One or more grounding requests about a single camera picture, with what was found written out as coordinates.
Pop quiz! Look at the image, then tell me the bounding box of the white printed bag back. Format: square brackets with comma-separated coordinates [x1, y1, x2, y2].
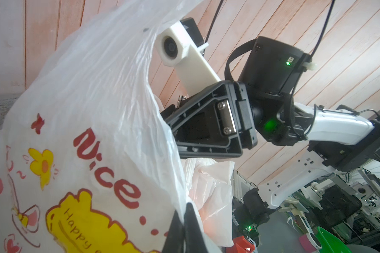
[0, 1, 198, 253]

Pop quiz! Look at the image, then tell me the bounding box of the white plastic bag front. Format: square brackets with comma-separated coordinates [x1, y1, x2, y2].
[181, 158, 234, 247]

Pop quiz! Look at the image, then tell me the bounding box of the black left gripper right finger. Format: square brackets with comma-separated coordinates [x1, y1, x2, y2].
[184, 202, 208, 253]

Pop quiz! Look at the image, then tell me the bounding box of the red tape dispenser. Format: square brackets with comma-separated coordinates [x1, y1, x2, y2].
[225, 236, 255, 253]

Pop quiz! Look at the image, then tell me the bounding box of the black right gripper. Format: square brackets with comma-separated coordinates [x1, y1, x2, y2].
[161, 81, 258, 159]

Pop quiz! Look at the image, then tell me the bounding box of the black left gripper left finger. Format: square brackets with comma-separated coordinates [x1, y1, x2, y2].
[170, 211, 185, 253]

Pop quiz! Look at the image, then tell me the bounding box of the green plastic tray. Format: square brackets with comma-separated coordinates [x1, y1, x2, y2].
[315, 227, 351, 253]

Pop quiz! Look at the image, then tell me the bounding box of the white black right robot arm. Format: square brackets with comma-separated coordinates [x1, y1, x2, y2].
[162, 36, 380, 229]

